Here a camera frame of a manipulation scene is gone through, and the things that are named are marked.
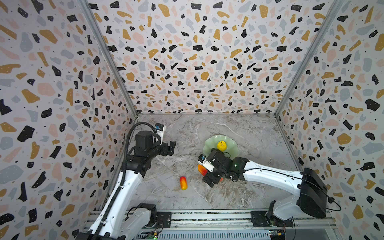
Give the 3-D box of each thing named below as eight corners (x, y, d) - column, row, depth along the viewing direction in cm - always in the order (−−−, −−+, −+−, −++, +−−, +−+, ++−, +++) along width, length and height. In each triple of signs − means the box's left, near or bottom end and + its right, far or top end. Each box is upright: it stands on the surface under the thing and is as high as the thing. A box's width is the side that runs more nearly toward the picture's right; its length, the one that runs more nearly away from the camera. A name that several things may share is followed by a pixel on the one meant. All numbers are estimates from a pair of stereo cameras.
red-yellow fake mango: (179, 190, 85) (179, 188, 82) (180, 178, 90) (180, 176, 87) (186, 190, 85) (186, 188, 83) (187, 178, 90) (187, 176, 87)
